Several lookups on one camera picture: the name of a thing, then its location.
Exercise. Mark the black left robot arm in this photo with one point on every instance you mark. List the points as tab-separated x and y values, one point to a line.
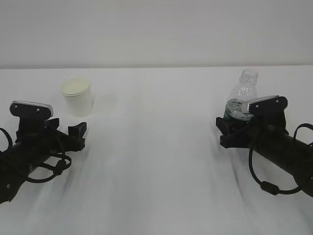
38	155

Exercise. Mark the white paper cup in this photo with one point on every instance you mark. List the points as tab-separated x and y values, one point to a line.
77	95

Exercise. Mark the clear green-label water bottle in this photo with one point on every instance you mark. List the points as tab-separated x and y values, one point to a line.
244	90

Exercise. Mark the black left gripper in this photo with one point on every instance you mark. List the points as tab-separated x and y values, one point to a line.
53	139

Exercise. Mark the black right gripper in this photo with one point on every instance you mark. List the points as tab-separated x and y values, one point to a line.
236	133

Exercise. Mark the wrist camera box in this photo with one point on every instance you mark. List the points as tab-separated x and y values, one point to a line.
31	110
265	106

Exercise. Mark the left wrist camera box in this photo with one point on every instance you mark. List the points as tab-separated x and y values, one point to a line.
31	110

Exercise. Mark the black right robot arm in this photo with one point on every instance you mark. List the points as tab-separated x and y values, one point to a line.
268	137

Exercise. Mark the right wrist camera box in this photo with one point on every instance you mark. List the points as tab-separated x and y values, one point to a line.
265	106

